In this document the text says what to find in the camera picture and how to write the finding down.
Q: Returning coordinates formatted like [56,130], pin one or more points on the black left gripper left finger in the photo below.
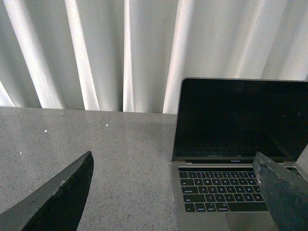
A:
[57,205]

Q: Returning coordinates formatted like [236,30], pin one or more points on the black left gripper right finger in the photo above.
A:
[285,194]

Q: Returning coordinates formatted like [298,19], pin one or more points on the grey laptop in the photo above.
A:
[221,124]

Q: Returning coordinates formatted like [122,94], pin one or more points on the white curtain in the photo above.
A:
[131,55]

